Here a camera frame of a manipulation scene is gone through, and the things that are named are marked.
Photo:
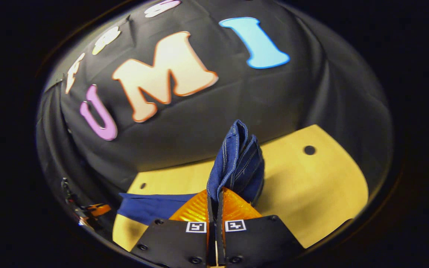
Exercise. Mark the blue denim jeans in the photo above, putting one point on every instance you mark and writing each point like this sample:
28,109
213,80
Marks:
237,163

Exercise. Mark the black backdrop cloth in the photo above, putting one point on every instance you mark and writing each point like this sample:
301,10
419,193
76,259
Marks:
207,123

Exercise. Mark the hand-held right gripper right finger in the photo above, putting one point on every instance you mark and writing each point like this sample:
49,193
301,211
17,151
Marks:
259,240

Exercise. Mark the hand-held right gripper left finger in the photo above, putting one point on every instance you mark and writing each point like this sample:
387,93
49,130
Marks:
175,242

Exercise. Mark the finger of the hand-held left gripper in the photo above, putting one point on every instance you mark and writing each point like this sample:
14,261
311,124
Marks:
99,209

